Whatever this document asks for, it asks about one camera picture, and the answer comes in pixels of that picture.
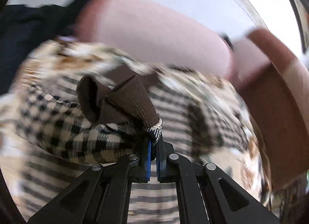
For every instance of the black beige checkered shirt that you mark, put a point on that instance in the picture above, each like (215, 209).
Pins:
(77, 127)

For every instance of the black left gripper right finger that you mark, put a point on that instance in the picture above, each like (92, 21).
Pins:
(205, 193)

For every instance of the cream leaf-pattern blanket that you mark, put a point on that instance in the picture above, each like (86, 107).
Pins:
(60, 55)

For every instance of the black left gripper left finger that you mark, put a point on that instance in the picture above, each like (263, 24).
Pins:
(101, 194)

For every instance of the dark navy garment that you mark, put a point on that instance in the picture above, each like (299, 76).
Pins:
(24, 28)

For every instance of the brown wooden bed frame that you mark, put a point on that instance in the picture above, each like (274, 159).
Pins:
(278, 101)

